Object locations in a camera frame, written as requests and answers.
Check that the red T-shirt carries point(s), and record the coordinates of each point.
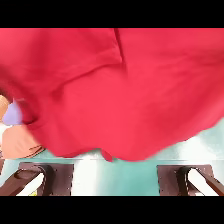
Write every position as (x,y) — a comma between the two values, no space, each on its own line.
(126,100)

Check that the orange garment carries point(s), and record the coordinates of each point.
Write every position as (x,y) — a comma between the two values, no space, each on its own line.
(18,143)

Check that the lilac garment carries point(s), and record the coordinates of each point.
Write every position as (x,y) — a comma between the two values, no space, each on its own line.
(12,115)

